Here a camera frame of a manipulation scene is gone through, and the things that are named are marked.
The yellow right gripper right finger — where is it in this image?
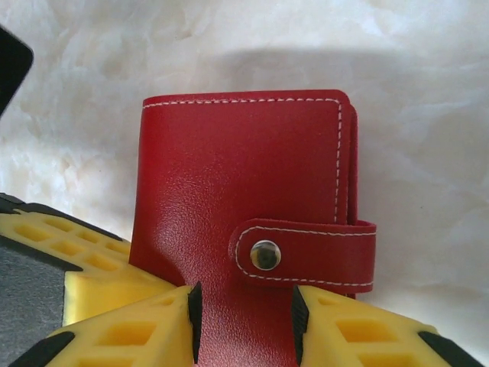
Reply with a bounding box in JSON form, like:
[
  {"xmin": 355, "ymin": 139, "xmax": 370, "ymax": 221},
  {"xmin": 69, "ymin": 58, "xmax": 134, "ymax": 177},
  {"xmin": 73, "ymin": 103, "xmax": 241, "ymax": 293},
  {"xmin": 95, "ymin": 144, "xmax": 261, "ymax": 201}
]
[{"xmin": 292, "ymin": 284, "xmax": 486, "ymax": 367}]

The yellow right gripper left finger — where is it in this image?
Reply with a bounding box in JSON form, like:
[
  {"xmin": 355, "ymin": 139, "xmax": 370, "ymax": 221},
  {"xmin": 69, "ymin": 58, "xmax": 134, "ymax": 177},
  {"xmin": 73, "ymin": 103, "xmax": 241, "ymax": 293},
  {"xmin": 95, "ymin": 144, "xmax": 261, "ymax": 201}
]
[{"xmin": 21, "ymin": 281, "xmax": 204, "ymax": 367}]

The red leather card holder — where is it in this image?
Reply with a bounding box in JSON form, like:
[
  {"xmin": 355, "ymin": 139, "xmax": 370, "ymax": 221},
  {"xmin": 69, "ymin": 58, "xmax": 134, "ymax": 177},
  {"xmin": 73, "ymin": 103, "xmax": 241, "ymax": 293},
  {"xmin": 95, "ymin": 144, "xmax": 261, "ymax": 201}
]
[{"xmin": 128, "ymin": 88, "xmax": 377, "ymax": 367}]

